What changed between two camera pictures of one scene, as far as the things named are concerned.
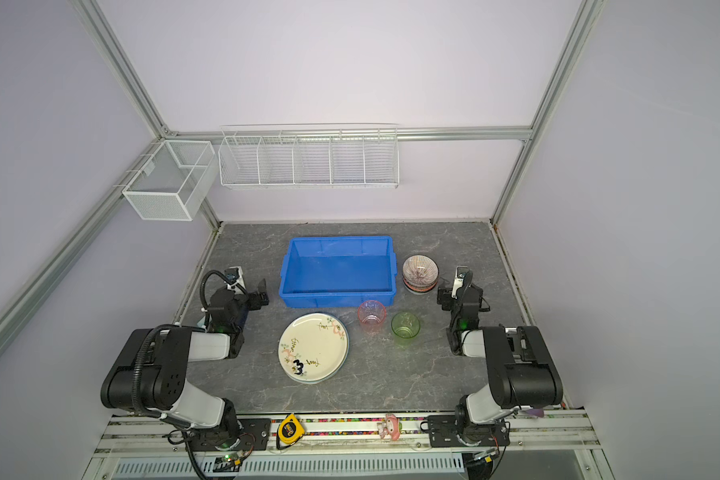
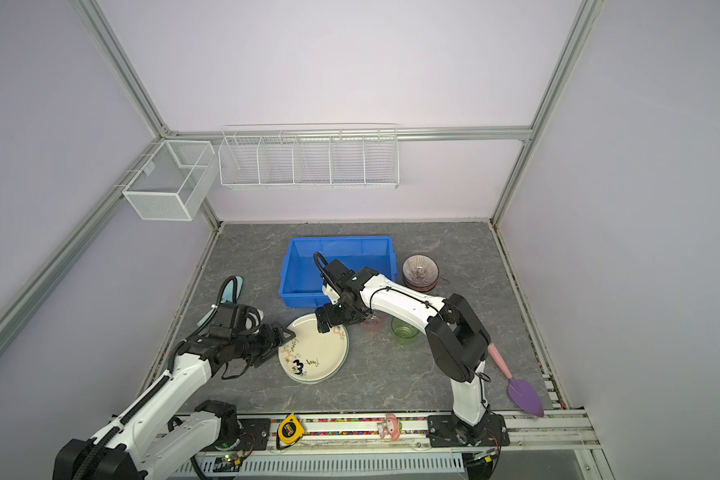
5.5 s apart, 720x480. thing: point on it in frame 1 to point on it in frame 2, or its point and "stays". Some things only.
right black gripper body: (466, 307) to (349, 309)
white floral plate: (313, 348) stays
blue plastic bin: (338, 271) stays
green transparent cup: (404, 325) stays
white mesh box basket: (172, 182) stays
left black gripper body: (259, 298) to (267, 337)
